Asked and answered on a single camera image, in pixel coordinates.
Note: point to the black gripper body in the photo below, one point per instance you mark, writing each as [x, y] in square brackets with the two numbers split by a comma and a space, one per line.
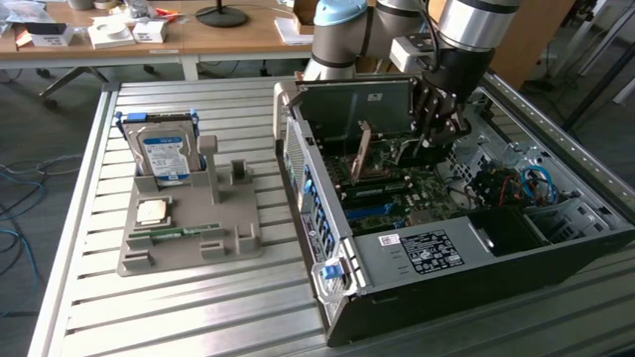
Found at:
[458, 70]

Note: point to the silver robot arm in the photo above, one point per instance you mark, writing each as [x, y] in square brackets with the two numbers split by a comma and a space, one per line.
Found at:
[337, 44]

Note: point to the silver perforated disk bay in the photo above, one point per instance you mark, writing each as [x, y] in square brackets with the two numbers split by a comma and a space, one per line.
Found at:
[476, 148]

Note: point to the green motherboard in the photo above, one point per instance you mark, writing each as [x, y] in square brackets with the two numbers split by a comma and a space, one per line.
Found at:
[426, 186]

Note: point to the metal CPU socket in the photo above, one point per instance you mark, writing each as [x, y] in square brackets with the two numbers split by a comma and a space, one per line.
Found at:
[376, 169]

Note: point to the installed RAM stick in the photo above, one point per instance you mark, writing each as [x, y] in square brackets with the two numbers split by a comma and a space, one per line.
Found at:
[376, 190]

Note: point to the silver chipset heat sink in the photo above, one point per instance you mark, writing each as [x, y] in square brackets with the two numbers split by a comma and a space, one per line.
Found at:
[420, 217]

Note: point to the blue expansion slot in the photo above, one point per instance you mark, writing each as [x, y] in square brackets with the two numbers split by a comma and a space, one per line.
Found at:
[366, 213]

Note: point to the white paper booklet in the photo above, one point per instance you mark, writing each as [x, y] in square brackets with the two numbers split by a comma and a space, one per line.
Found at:
[292, 31]

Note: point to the grey power supply unit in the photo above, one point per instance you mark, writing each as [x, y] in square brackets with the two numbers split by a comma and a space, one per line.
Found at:
[386, 256]

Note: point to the black open PC case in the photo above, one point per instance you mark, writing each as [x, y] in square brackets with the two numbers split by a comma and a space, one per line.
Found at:
[445, 297]

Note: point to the blue case latch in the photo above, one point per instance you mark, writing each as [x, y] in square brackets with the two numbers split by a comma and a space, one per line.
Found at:
[330, 270]

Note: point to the black round lamp base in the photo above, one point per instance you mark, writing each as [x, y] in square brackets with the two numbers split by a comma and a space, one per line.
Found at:
[221, 16]

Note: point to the grey parts rack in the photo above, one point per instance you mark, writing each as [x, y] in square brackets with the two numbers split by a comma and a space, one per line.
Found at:
[197, 215]

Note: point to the hard disk with blue caddy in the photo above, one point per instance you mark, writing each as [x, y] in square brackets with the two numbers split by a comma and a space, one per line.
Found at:
[158, 152]

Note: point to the small white labelled box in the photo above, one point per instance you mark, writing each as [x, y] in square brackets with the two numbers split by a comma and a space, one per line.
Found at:
[149, 31]

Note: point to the green RAM stick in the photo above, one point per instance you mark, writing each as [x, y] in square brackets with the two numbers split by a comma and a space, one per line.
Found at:
[173, 232]

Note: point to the silver CPU chip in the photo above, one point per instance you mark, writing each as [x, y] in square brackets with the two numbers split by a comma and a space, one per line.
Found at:
[153, 212]

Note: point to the white box with round roll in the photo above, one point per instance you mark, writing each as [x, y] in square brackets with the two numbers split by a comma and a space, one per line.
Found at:
[110, 35]

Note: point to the black and white box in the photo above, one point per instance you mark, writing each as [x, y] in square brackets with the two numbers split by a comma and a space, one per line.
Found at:
[49, 35]

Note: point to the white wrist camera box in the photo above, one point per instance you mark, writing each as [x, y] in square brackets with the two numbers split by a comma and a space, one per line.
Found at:
[408, 54]

